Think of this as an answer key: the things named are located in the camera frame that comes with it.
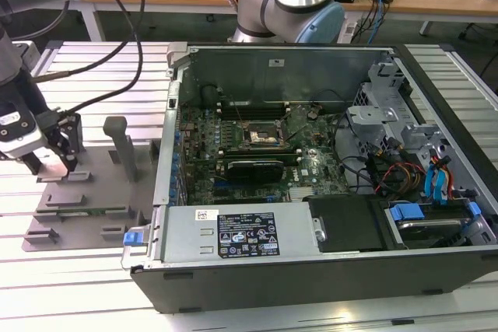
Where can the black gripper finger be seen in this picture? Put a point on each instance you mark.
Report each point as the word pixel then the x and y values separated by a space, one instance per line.
pixel 66 133
pixel 33 163

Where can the silver CPU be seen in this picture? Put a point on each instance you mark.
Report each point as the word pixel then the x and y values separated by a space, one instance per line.
pixel 54 168

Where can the thin metal locking lever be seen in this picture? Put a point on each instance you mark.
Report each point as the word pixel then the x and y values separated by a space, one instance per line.
pixel 237 108

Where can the CPU socket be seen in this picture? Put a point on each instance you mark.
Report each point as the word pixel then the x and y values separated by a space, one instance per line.
pixel 262 135

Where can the grey parts rack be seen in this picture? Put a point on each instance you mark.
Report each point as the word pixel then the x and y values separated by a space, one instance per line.
pixel 97 192

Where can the green RAM stick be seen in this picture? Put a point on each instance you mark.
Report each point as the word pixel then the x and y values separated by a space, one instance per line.
pixel 78 212

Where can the blue case latch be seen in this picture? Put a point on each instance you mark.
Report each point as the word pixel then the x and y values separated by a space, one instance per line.
pixel 134 239

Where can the grey case latch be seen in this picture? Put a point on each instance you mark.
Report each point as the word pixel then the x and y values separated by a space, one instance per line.
pixel 177 52

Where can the silver power supply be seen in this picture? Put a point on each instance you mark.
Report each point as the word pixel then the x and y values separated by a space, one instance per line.
pixel 186 238

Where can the blue board connector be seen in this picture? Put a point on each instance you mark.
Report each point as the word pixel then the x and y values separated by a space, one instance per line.
pixel 222 184

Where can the black RAM slot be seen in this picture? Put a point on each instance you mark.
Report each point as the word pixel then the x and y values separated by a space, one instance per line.
pixel 253 109
pixel 253 117
pixel 290 158
pixel 290 154

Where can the silver chipset heat sink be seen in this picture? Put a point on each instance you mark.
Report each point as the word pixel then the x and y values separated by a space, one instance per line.
pixel 302 193

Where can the round coin battery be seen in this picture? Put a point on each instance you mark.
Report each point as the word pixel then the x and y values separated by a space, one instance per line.
pixel 312 114

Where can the green motherboard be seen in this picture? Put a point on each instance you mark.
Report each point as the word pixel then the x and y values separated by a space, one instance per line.
pixel 319 168

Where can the open black PC case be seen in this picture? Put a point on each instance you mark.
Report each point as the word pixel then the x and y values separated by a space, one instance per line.
pixel 311 281

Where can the black plastic bay cover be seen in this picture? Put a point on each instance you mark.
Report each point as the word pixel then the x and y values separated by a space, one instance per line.
pixel 346 223

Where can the silver metal drive cage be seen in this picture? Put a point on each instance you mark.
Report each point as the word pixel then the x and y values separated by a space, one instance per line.
pixel 369 114

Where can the hard disk blue carrier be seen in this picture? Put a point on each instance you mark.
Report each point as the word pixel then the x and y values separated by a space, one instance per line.
pixel 406 212

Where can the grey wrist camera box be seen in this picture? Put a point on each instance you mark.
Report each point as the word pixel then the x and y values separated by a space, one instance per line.
pixel 25 56

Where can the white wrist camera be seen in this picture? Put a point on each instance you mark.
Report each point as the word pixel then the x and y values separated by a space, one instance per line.
pixel 19 133

